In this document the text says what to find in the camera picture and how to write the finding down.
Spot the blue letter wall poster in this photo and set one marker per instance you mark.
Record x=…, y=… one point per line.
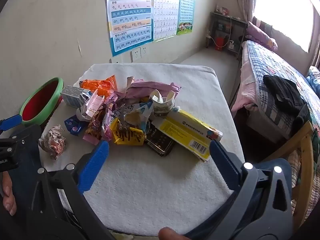
x=130, y=17

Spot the blue patterned pillow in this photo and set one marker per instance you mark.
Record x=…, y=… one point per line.
x=313, y=77

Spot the blue green wall poster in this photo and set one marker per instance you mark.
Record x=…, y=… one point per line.
x=186, y=7

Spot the white wall socket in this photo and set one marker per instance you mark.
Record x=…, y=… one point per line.
x=144, y=51
x=135, y=54
x=117, y=61

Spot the beige wrapper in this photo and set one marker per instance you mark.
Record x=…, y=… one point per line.
x=130, y=81

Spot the red bag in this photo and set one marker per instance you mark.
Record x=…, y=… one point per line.
x=220, y=43

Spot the plaid patchwork quilt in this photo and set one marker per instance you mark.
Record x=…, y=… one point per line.
x=270, y=67

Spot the blue white carton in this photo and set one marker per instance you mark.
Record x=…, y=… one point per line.
x=72, y=96

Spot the pink white foil wrapper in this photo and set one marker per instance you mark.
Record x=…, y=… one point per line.
x=93, y=105

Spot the white blue snack wrapper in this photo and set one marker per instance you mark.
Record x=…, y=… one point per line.
x=140, y=110

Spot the floral chair cushion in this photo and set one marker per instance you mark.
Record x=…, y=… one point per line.
x=303, y=180

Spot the dark brown torn box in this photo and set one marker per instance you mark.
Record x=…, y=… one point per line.
x=158, y=140

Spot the small blue wrapper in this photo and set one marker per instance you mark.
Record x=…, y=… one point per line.
x=73, y=126

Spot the person's right hand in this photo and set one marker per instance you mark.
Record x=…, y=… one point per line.
x=172, y=233

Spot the bright window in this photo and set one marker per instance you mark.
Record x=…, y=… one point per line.
x=282, y=10

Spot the wooden chair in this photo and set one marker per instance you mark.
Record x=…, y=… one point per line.
x=306, y=155

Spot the pink pillow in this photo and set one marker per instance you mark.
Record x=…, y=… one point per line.
x=260, y=36

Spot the dark metal shelf rack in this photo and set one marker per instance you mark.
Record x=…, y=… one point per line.
x=212, y=22

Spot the green red plastic basin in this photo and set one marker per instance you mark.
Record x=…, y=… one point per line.
x=37, y=100

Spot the white chart wall poster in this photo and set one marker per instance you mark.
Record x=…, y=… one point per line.
x=165, y=12

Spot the small red box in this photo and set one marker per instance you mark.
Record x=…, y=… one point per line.
x=225, y=11

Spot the pink candy wrapper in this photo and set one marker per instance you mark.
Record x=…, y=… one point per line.
x=107, y=126

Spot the person's left hand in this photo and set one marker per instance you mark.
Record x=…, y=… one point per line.
x=7, y=195

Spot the black clothing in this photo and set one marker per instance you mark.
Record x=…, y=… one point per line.
x=282, y=92

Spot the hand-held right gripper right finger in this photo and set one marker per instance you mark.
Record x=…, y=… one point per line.
x=220, y=155

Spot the pink blanket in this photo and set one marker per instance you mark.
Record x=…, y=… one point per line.
x=243, y=97

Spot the yellow black snack wrapper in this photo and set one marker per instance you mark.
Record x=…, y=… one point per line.
x=125, y=135

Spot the yellow white carton box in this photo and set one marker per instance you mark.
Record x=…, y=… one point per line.
x=185, y=130

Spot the printed paper cup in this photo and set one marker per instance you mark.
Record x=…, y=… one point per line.
x=161, y=107

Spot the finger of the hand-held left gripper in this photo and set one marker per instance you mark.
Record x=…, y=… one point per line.
x=11, y=122

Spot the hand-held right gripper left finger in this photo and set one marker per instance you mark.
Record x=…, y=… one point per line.
x=96, y=162

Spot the purple snack wrapper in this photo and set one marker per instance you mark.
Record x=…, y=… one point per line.
x=150, y=87

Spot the white towel table cover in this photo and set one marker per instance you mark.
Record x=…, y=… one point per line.
x=150, y=192

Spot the brown orange snack wrapper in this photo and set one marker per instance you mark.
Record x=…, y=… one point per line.
x=93, y=127

